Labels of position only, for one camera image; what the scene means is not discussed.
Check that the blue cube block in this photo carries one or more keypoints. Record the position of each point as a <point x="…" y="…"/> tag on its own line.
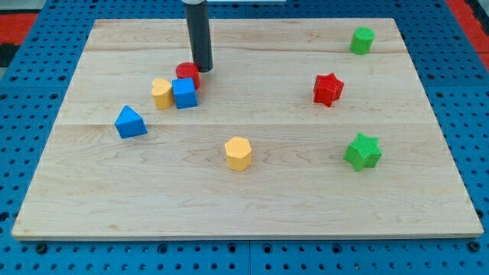
<point x="184" y="93"/>

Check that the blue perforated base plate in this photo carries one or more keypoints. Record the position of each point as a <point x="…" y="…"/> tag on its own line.
<point x="452" y="73"/>

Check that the light wooden board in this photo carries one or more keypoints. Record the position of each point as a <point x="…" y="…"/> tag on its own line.
<point x="173" y="182"/>

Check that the red star block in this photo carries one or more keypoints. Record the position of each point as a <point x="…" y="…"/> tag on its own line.
<point x="327" y="89"/>

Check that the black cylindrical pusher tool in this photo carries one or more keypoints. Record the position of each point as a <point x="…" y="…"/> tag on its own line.
<point x="197" y="18"/>

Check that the green star block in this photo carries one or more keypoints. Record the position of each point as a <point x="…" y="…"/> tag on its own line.
<point x="363" y="152"/>

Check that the yellow heart block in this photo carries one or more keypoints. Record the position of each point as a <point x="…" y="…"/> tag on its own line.
<point x="162" y="93"/>

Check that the yellow hexagon block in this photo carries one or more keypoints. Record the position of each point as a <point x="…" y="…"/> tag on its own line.
<point x="238" y="153"/>

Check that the blue triangle block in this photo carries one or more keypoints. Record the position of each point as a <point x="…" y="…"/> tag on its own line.
<point x="129" y="123"/>

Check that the green cylinder block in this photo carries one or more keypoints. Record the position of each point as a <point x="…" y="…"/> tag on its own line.
<point x="362" y="40"/>

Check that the red cylinder block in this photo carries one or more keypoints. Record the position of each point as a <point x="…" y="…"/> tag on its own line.
<point x="188" y="70"/>

